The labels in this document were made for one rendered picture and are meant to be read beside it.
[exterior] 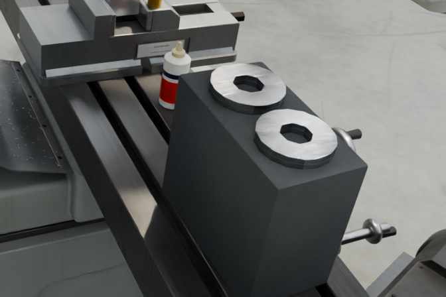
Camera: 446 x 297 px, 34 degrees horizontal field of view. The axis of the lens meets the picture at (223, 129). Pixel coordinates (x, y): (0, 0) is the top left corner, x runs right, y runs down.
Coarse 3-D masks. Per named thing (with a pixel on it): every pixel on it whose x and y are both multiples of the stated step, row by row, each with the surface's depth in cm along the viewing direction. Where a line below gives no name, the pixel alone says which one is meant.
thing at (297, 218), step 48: (192, 96) 85; (240, 96) 83; (288, 96) 87; (192, 144) 87; (240, 144) 78; (288, 144) 77; (336, 144) 78; (192, 192) 89; (240, 192) 79; (288, 192) 74; (336, 192) 78; (240, 240) 81; (288, 240) 79; (336, 240) 84; (240, 288) 83; (288, 288) 85
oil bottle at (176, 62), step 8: (176, 48) 109; (168, 56) 110; (176, 56) 109; (184, 56) 110; (168, 64) 109; (176, 64) 109; (184, 64) 109; (168, 72) 110; (176, 72) 109; (184, 72) 110; (168, 80) 111; (176, 80) 110; (160, 88) 113; (168, 88) 111; (176, 88) 111; (160, 96) 113; (168, 96) 112; (168, 104) 113
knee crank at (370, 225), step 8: (368, 224) 161; (376, 224) 160; (384, 224) 163; (352, 232) 159; (360, 232) 159; (368, 232) 160; (376, 232) 159; (384, 232) 162; (392, 232) 164; (344, 240) 157; (352, 240) 158; (368, 240) 162; (376, 240) 160
